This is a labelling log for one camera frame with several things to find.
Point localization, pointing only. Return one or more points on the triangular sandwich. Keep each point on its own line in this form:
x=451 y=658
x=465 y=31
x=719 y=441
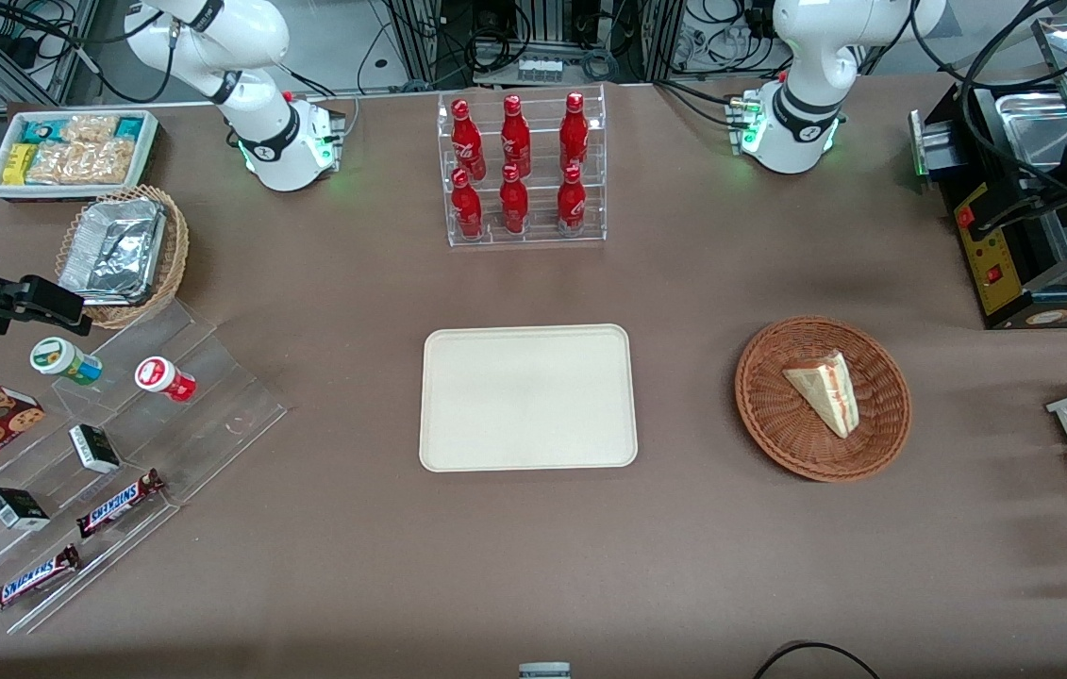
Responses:
x=825 y=389

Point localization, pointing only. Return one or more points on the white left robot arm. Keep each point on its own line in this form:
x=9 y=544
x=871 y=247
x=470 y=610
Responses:
x=792 y=113

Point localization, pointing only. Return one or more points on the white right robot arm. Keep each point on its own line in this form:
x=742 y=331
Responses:
x=259 y=127

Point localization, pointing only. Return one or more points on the light wicker basket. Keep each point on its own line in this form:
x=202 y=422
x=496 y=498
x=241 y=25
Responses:
x=176 y=255

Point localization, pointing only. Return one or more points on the beige rectangular tray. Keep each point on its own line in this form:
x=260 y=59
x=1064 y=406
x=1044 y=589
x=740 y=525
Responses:
x=527 y=396

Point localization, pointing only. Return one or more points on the round brown wicker basket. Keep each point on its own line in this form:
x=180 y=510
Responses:
x=778 y=424

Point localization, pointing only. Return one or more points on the green lid white cup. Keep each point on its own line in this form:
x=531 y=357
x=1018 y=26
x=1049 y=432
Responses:
x=57 y=358

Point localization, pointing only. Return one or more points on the stacked aluminium foil trays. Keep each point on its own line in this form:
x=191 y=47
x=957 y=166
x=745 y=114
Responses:
x=113 y=250

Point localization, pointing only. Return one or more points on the yellow snack pack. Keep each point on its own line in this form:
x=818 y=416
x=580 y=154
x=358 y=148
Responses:
x=18 y=164

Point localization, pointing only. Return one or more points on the large clear cracker bag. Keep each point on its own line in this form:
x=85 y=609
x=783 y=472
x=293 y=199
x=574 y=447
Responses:
x=80 y=162

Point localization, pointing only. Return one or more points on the red lid white cup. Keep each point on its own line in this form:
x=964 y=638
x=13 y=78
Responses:
x=160 y=377

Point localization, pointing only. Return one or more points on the small black white box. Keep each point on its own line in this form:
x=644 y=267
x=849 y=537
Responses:
x=16 y=509
x=94 y=449

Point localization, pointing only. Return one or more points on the teal snack pack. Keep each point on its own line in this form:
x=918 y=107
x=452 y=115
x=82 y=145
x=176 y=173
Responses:
x=129 y=128
x=42 y=130

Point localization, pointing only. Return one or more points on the small clear cracker bag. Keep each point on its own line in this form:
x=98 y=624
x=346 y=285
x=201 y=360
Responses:
x=90 y=127

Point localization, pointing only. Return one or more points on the white snack bin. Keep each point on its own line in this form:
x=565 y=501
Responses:
x=151 y=141

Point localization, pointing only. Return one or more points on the brown snickers bar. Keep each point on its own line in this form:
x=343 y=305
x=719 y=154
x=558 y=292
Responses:
x=118 y=503
x=31 y=579

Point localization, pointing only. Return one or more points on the clear acrylic stepped display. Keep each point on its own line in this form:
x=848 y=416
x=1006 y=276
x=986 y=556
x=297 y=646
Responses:
x=212 y=415

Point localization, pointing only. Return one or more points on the red cola bottle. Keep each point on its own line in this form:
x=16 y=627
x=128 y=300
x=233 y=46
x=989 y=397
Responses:
x=466 y=140
x=575 y=132
x=467 y=207
x=515 y=137
x=572 y=203
x=514 y=203

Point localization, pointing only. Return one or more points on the clear acrylic bottle rack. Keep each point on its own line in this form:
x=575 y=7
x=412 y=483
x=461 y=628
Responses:
x=538 y=236

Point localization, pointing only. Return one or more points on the white power strip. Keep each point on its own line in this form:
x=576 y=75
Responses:
x=541 y=69

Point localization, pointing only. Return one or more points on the small grey block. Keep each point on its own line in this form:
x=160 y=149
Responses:
x=544 y=671

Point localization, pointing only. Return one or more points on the black steel food warmer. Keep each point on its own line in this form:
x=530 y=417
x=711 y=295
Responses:
x=991 y=255

